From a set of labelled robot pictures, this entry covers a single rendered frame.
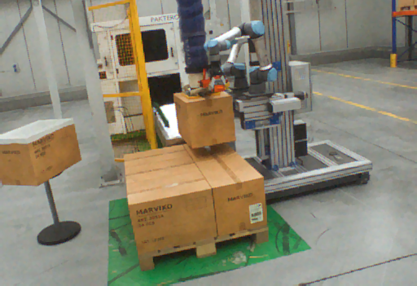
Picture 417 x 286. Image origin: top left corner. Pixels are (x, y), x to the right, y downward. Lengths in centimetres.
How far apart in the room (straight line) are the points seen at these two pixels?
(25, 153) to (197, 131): 139
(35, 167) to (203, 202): 135
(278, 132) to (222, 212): 120
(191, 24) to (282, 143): 143
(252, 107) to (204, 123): 47
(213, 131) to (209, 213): 77
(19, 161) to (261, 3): 245
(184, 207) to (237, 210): 40
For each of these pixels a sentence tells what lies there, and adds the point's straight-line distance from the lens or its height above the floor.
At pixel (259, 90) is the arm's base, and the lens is 332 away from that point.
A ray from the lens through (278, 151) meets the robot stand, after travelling 373.
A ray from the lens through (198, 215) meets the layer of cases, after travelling 276.
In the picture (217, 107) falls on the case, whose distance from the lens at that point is 317.
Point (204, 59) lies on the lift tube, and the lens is 331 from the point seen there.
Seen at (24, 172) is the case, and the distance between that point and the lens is 324.
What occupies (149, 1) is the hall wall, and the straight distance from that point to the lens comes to 1256.
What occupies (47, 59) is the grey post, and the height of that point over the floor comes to 151.
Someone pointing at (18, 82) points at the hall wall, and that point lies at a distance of 1302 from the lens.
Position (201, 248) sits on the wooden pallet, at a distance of 290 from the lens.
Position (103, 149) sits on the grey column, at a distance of 454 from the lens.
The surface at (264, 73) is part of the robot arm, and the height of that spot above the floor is 122.
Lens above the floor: 163
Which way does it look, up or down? 14 degrees down
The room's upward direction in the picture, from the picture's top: 7 degrees counter-clockwise
